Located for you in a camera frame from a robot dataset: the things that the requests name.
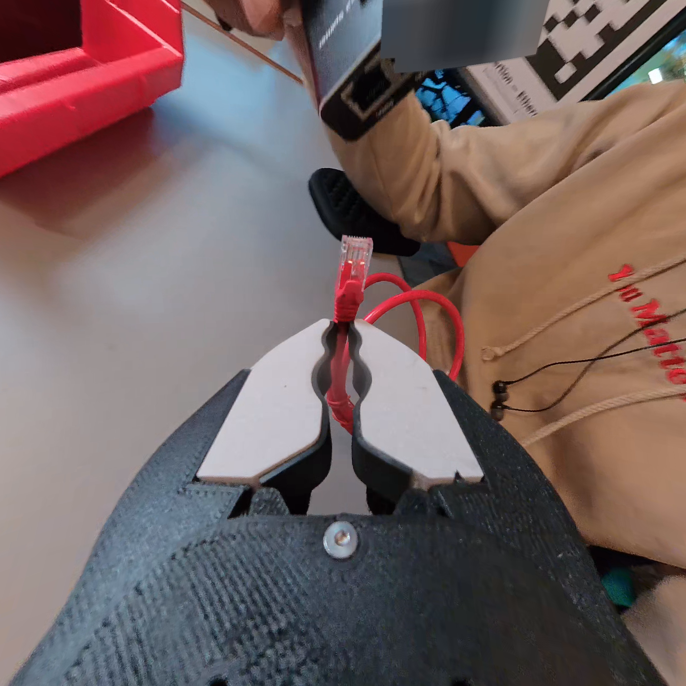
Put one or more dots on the red plastic bin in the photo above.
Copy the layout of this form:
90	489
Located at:
80	91

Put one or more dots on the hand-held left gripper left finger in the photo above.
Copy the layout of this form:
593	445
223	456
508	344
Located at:
268	407

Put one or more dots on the black chair armrest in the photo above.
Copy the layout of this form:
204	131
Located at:
348	209

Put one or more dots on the person's right forearm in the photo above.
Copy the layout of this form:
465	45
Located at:
429	177

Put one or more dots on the black and white pattern poster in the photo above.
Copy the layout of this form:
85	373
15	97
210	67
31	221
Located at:
579	48

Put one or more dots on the teal object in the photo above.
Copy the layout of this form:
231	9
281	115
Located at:
619	587

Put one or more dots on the orange plastic piece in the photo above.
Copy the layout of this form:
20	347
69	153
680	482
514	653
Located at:
463	254

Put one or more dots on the black ethernet port adapter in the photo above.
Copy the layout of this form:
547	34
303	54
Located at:
343	48

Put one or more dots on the person's right hand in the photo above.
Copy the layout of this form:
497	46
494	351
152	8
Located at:
265	19

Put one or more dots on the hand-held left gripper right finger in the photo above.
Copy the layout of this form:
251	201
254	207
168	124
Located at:
412	412

